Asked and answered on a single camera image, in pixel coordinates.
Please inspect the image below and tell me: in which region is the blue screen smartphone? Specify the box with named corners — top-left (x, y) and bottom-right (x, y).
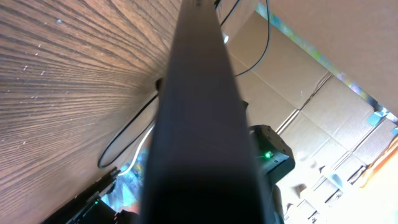
top-left (140, 1), bottom-right (275, 223)

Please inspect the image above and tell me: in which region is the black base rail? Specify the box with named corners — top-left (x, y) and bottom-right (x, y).
top-left (42, 168), bottom-right (139, 224)

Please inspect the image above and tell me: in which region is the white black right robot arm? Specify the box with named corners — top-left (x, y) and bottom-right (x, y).
top-left (239, 121), bottom-right (295, 223)

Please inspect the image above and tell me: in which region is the black charger cable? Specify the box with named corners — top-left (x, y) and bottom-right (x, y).
top-left (97, 0), bottom-right (271, 169)

